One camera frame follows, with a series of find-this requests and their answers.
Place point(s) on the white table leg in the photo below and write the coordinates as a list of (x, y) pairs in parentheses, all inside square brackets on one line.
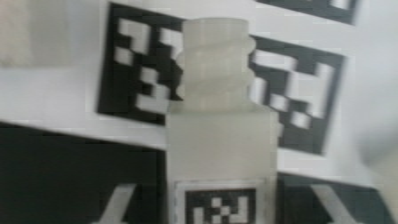
[(222, 131)]

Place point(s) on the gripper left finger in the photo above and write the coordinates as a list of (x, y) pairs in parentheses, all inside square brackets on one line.
[(116, 208)]

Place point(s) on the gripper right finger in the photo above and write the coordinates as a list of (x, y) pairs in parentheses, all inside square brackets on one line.
[(332, 205)]

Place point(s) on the paper sheet with markers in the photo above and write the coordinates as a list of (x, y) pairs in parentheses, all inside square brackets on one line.
[(48, 96)]

